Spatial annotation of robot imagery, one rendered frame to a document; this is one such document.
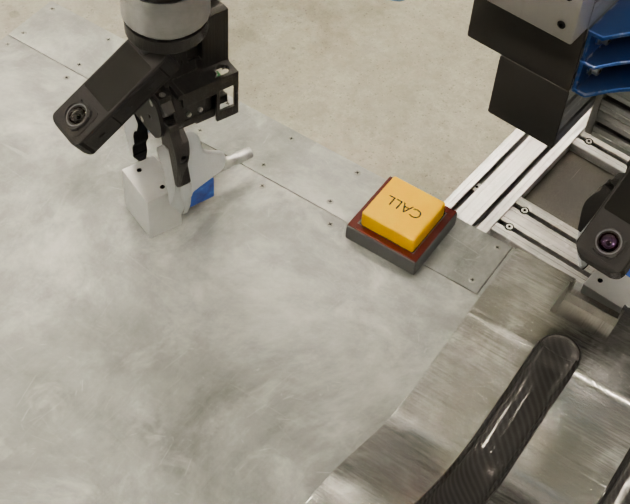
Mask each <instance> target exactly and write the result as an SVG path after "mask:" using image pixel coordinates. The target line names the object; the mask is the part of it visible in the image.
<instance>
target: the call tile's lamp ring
mask: <svg viewBox="0 0 630 504"><path fill-rule="evenodd" d="M392 178H393V177H391V176H390V177H389V178H388V179H387V180H386V181H385V183H384V184H383V185H382V186H381V187H380V188H379V189H378V190H377V192H376V193H375V194H374V195H373V196H372V197H371V198H370V200H369V201H368V202H367V203H366V204H365V205H364V206H363V207H362V209H361V210H360V211H359V212H358V213H357V214H356V215H355V216H354V218H353V219H352V220H351V221H350V222H349V223H348V225H349V226H350V227H352V228H354V229H356V230H358V231H359V232H361V233H363V234H365V235H367V236H368V237H370V238H372V239H374V240H376V241H377V242H379V243H381V244H383V245H385V246H386V247H388V248H390V249H392V250H394V251H395V252H397V253H399V254H401V255H403V256H404V257H406V258H408V259H410V260H412V261H413V262H415V263H416V262H417V260H418V259H419V258H420V257H421V256H422V254H423V253H424V252H425V251H426V249H427V248H428V247H429V246H430V245H431V243H432V242H433V241H434V240H435V238H436V237H437V236H438V235H439V234H440V232H441V231H442V230H443V229H444V227H445V226H446V225H447V224H448V223H449V221H450V220H451V219H452V218H453V216H454V215H455V214H456V213H457V212H456V211H454V210H453V209H451V208H449V207H447V206H445V209H444V212H446V213H447V214H446V215H445V216H444V218H443V219H442V220H441V221H440V223H439V224H438V225H437V226H436V227H435V229H434V230H433V231H432V232H431V233H430V235H429V236H428V237H427V238H426V240H425V241H424V242H423V243H422V244H421V246H420V247H419V248H418V249H417V250H416V252H415V253H414V254H412V253H410V252H409V251H407V250H405V249H403V248H401V247H400V246H398V245H396V244H394V243H392V242H391V241H389V240H387V239H385V238H383V237H381V236H380V235H378V234H376V233H374V232H372V231H371V230H369V229H367V228H365V227H363V226H362V225H360V224H358V222H359V221H360V220H361V219H362V213H363V211H364V210H365V209H366V208H367V206H368V205H369V204H370V203H371V202H372V201H373V200H374V199H375V197H376V196H377V195H378V194H379V193H380V192H381V191H382V189H383V188H384V187H385V186H386V185H387V184H388V183H389V182H390V180H391V179H392Z"/></svg>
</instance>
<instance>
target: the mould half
mask: <svg viewBox="0 0 630 504"><path fill-rule="evenodd" d="M575 280H576V278H574V277H572V276H571V275H569V274H567V273H565V272H563V271H561V270H559V269H557V268H556V267H554V266H552V265H550V264H548V263H546V262H544V261H542V260H541V259H539V258H537V257H535V256H533V255H531V254H529V253H527V252H526V251H524V250H522V249H520V248H516V250H515V251H514V252H513V254H512V255H511V256H510V258H509V259H508V260H507V262H506V263H505V264H504V266H503V267H502V268H501V270H500V271H499V272H498V273H497V275H496V276H495V277H494V279H493V280H492V281H491V283H490V284H489V285H488V287H487V288H486V289H485V291H484V292H483V293H482V295H481V296H480V297H479V299H478V300H477V301H476V303H475V304H474V305H473V306H472V308H471V309H470V311H469V312H468V314H467V316H466V317H465V318H464V320H463V321H462V322H461V324H460V325H459V326H458V328H457V329H456V330H455V332H454V333H453V335H452V336H451V337H450V339H449V340H448V341H447V343H446V344H445V345H444V347H443V348H442V349H441V351H440V352H439V354H438V355H437V356H436V358H435V359H434V360H433V362H432V363H431V365H430V366H429V367H428V369H427V370H426V371H425V373H424V374H423V375H422V377H421V378H420V380H419V381H418V382H417V384H416V385H415V386H414V388H413V389H412V390H411V392H410V393H409V394H408V396H407V397H406V398H405V400H404V401H403V402H402V404H401V405H400V406H399V407H398V408H397V410H396V411H395V412H394V413H393V414H392V415H391V417H390V418H389V419H388V420H387V421H386V422H385V423H384V424H383V425H382V426H381V427H380V428H379V429H378V430H377V431H376V432H375V433H374V434H373V435H372V436H371V437H369V438H368V439H367V440H366V441H365V442H364V443H363V444H362V445H361V446H359V447H358V448H357V449H356V450H355V451H354V452H353V453H352V454H351V455H349V456H348V457H347V458H346V459H345V460H344V461H343V462H342V463H341V464H340V465H339V466H338V467H337V468H336V469H335V470H334V471H333V472H332V473H331V474H330V475H329V476H328V477H327V478H326V479H325V480H324V481H323V482H322V484H321V485H320V486H319V487H318V488H317V489H316V490H315V492H314V493H313V494H312V495H311V497H310V498H309V499H308V501H307V502H306V503H305V504H414V503H415V502H417V501H418V500H419V499H420V498H421V497H422V496H423V495H424V494H425V493H426V492H427V491H428V490H429V489H430V488H431V487H432V485H433V484H434V483H435V482H436V481H437V480H438V479H439V478H440V477H441V476H442V475H443V473H444V472H445V471H446V470H447V469H448V468H449V467H450V466H451V464H452V463H453V462H454V461H455V460H456V459H457V457H458V456H459V455H460V454H461V452H462V451H463V450H464V448H465V447H466V446H467V444H468V443H469V442H470V440H471V439H472V438H473V436H474V435H475V433H476V432H477V430H478V429H479V428H480V426H481V425H482V423H483V422H484V420H485V419H486V418H487V416H488V415H489V413H490V412H491V410H492V409H493V407H494V406H495V404H496V403H497V401H498V400H499V398H500V397H501V395H502V394H503V392H504V391H505V389H506V388H507V386H508V385H509V384H510V382H511V381H512V379H513V378H514V376H515V375H516V373H517V372H518V370H519V369H520V367H521V366H522V364H523V363H524V361H525V360H526V358H527V357H528V355H529V354H530V352H531V351H532V349H533V348H534V346H535V344H536V343H537V341H538V340H540V341H541V340H542V339H543V338H544V337H546V336H548V335H551V334H560V335H565V336H567V337H569V338H571V339H572V340H574V341H575V343H576V344H577V345H578V347H579V348H580V352H581V359H580V361H579V363H580V365H579V366H578V368H577V369H576V371H575V372H574V374H573V376H572V377H571V379H570V380H569V382H568V383H567V385H566V386H565V388H564V389H563V391H562V392H561V394H560V395H559V397H558V398H557V400H556V401H555V403H554V405H553V406H552V408H551V409H550V411H549V412H548V414H547V415H546V417H545V418H544V420H543V421H542V423H541V424H540V426H539V428H538V429H537V431H536V432H535V434H534V435H533V437H532V438H531V440H530V441H529V443H528V445H527V446H526V448H525V449H524V451H523V452H522V454H521V455H520V457H519V458H518V460H517V461H516V463H515V464H514V466H513V467H512V469H511V470H510V472H509V473H508V475H507V476H506V478H505V479H504V480H503V482H502V483H501V485H500V486H499V487H498V489H497V490H496V491H495V493H494V494H493V495H492V496H491V498H490V499H489V500H488V501H487V503H486V504H597V502H598V501H599V499H600V497H601V496H602V494H603V492H604V491H605V489H606V487H607V486H608V484H609V482H610V481H611V479H612V477H613V475H614V474H615V472H616V470H617V468H618V467H619V465H620V463H621V462H622V460H623V458H624V457H625V455H626V453H627V451H628V450H629V448H630V307H629V306H627V305H624V306H623V308H622V309H623V310H625V311H624V313H623V314H622V316H621V317H620V319H619V320H618V322H617V323H616V325H615V327H614V328H613V330H612V331H611V333H610V334H609V336H608V337H607V339H606V340H603V339H601V338H599V337H597V336H596V335H594V334H592V333H590V332H588V331H586V330H585V329H583V328H581V327H579V326H577V325H575V324H574V323H572V322H570V321H568V320H566V319H564V318H563V317H561V316H559V315H557V314H555V313H553V312H552V311H550V310H551V308H552V307H553V305H554V304H555V302H556V301H557V300H558V298H559V297H560V295H561V294H562V293H563V291H564V290H565V288H566V287H567V285H568V284H569V283H570V281H571V282H573V283H574V281H575Z"/></svg>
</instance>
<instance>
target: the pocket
mask: <svg viewBox="0 0 630 504"><path fill-rule="evenodd" d="M575 282H576V280H575V281H574V283H573V282H571V281H570V283H569V284H568V285H567V287H566V288H565V290H564V291H563V293H562V294H561V295H560V297H559V298H558V300H557V301H556V302H555V304H554V305H553V307H552V308H551V310H550V311H552V312H553V313H555V314H557V315H559V316H561V317H563V318H564V319H566V320H568V321H570V322H572V323H574V324H575V325H577V326H579V327H581V328H583V329H585V330H586V331H588V332H590V333H592V334H594V335H596V336H597V337H599V338H601V339H603V340H606V339H607V337H608V336H609V334H610V333H611V331H612V330H613V328H614V327H615V325H616V323H617V322H618V320H619V319H620V317H621V316H622V314H623V313H624V311H625V310H623V309H622V310H621V312H620V313H618V312H616V311H614V310H613V309H611V308H609V307H607V306H605V305H603V304H601V303H600V302H598V301H596V300H594V299H592V298H590V297H588V296H587V295H585V294H583V293H581V292H579V291H577V290H575V289H573V287H574V285H575Z"/></svg>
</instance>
